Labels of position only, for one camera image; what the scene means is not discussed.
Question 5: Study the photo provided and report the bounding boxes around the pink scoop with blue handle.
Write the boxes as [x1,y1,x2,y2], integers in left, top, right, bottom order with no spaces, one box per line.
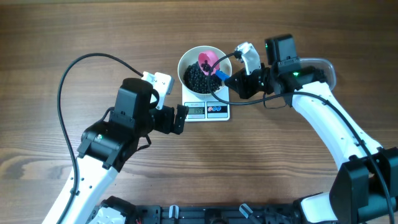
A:
[198,50,229,81]

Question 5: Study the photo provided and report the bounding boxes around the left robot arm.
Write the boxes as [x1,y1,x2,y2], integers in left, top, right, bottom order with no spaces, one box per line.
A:
[44,78,188,223]

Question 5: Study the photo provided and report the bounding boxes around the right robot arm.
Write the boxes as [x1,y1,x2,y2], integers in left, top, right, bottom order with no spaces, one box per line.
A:
[225,34,397,223]

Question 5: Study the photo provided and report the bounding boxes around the white digital kitchen scale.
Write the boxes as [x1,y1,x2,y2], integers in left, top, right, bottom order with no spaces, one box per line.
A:
[182,86,230,122]

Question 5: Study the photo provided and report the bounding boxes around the black beans in bowl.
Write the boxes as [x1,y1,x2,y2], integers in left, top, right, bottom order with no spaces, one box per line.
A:
[183,60,222,94]

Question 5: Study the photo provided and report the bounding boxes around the white bowl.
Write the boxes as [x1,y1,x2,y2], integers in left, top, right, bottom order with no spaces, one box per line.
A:
[177,45,232,93]

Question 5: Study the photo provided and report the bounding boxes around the black beans in container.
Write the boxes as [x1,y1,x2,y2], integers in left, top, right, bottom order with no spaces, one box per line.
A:
[313,68,327,83]

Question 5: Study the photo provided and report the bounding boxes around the clear plastic food container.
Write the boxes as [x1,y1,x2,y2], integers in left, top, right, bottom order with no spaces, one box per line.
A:
[300,58,336,90]

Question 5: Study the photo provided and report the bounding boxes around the right black camera cable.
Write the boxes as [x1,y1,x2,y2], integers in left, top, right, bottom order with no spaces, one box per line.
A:
[206,51,395,224]

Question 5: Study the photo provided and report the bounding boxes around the black camera cable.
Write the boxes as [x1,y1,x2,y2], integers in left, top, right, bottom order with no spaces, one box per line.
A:
[206,51,395,224]
[57,52,145,224]

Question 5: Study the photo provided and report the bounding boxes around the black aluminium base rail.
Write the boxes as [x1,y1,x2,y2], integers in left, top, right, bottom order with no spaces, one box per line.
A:
[93,203,299,224]

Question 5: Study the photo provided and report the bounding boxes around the left black camera cable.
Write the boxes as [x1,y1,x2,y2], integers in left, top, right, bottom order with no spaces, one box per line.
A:
[57,52,145,224]

